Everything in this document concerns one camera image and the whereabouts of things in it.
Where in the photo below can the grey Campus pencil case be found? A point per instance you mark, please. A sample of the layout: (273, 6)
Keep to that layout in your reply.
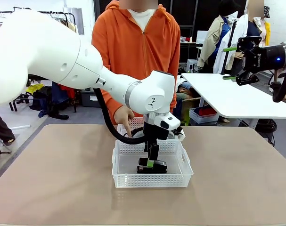
(136, 134)

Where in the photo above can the white hanging shirt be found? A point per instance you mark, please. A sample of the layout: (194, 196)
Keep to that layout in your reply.
(224, 40)

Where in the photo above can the background person in navy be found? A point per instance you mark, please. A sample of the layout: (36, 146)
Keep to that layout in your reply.
(253, 30)

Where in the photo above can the black stapler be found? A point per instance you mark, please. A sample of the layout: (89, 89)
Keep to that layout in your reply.
(160, 168)

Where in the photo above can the dark clothes pile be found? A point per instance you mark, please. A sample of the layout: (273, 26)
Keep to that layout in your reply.
(48, 101)

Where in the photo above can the white perforated plastic basket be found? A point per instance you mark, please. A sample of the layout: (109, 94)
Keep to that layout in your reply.
(136, 122)
(152, 181)

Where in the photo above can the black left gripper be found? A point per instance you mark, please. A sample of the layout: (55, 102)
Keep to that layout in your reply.
(155, 133)

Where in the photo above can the grey desktop box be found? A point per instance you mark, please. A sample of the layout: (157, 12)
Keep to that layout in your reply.
(192, 65)

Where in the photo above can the white basket with red cloth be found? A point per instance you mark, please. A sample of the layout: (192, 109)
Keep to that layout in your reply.
(204, 115)

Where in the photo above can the yellow cloth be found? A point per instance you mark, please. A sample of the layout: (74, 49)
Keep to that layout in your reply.
(34, 89)

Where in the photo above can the white background table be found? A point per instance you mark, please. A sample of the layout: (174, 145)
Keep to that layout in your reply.
(215, 99)

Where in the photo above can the person in orange hoodie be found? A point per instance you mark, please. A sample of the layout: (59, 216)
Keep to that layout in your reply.
(138, 58)

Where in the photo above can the black bag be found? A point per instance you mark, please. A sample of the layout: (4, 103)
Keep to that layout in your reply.
(267, 127)

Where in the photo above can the mannequin in beige coat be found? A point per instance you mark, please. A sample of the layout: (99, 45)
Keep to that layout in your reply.
(213, 35)

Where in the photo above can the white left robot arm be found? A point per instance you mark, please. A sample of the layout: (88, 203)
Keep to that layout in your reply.
(39, 58)

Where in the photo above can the person's right hand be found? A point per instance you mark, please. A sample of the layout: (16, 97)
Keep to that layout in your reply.
(122, 116)

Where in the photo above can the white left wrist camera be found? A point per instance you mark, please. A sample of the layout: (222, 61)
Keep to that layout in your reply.
(181, 136)

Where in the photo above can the grey storage bin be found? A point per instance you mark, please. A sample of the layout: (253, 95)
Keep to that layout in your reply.
(86, 99)

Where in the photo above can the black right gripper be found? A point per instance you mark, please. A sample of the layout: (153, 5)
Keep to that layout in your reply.
(265, 58)

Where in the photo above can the red hanging garment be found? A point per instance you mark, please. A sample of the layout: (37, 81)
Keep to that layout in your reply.
(67, 91)

